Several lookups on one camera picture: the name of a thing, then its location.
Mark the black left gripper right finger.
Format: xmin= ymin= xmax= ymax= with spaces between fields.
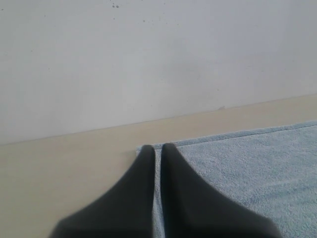
xmin=160 ymin=143 xmax=280 ymax=238

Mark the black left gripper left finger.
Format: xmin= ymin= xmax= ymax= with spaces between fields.
xmin=50 ymin=145 xmax=155 ymax=238

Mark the light blue fleece towel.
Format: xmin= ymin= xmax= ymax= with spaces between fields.
xmin=135 ymin=120 xmax=317 ymax=238

